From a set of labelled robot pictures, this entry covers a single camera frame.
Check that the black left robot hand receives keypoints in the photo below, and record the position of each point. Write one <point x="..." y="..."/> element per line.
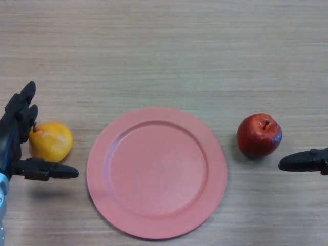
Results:
<point x="11" y="133"/>

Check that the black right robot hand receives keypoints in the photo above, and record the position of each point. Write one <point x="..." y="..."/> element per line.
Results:
<point x="305" y="161"/>

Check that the yellow pear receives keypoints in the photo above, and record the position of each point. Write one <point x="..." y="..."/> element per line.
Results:
<point x="51" y="143"/>

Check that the pink round plate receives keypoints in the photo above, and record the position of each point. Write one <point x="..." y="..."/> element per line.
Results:
<point x="159" y="176"/>

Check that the red apple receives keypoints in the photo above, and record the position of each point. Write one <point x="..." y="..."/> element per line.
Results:
<point x="256" y="141"/>

